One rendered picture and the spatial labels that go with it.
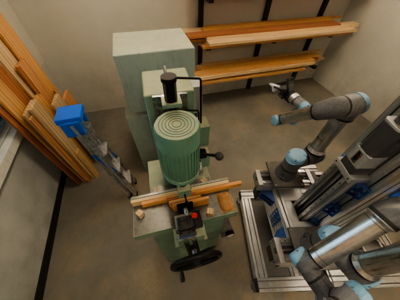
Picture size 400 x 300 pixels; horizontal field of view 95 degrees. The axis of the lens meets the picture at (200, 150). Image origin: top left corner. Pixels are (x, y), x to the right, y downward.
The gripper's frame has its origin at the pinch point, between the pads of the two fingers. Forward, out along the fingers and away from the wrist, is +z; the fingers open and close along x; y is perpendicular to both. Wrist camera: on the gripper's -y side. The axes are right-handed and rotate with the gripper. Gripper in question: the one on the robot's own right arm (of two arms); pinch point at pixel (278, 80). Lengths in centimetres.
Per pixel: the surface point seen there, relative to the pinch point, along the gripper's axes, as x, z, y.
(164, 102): -88, -46, -39
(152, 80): -91, -28, -40
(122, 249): -167, -51, 104
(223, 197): -71, -67, 23
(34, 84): -196, 78, -6
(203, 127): -72, -42, -15
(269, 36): 71, 128, 25
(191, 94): -76, -41, -36
